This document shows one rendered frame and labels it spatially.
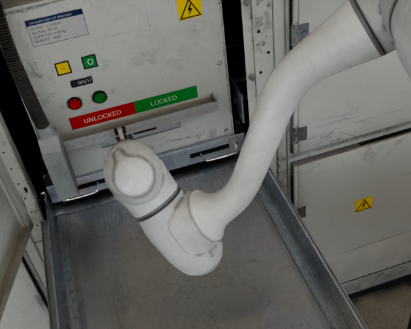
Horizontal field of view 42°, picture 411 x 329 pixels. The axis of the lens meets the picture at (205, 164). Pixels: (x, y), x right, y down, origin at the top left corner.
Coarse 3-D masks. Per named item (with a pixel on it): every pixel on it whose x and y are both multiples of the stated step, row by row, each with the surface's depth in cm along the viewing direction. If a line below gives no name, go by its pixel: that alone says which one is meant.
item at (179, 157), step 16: (240, 128) 148; (192, 144) 145; (208, 144) 145; (224, 144) 147; (240, 144) 148; (176, 160) 145; (192, 160) 147; (48, 176) 142; (80, 176) 140; (96, 176) 141; (48, 192) 140; (80, 192) 143
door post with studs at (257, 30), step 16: (256, 0) 119; (256, 16) 122; (256, 32) 124; (256, 48) 127; (272, 48) 128; (256, 64) 130; (272, 64) 131; (256, 80) 133; (256, 96) 136; (272, 160) 151
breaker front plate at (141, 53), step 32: (64, 0) 112; (96, 0) 114; (128, 0) 115; (160, 0) 118; (96, 32) 118; (128, 32) 120; (160, 32) 122; (192, 32) 125; (32, 64) 118; (128, 64) 125; (160, 64) 127; (192, 64) 130; (224, 64) 132; (64, 96) 125; (128, 96) 130; (224, 96) 138; (64, 128) 130; (96, 128) 133; (160, 128) 138; (192, 128) 142; (224, 128) 145; (96, 160) 139
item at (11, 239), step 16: (0, 160) 125; (0, 192) 130; (16, 192) 132; (0, 208) 129; (0, 224) 128; (16, 224) 137; (32, 224) 140; (0, 240) 128; (16, 240) 136; (0, 256) 127; (16, 256) 133; (0, 272) 127; (16, 272) 129; (0, 288) 126; (0, 304) 123; (0, 320) 119
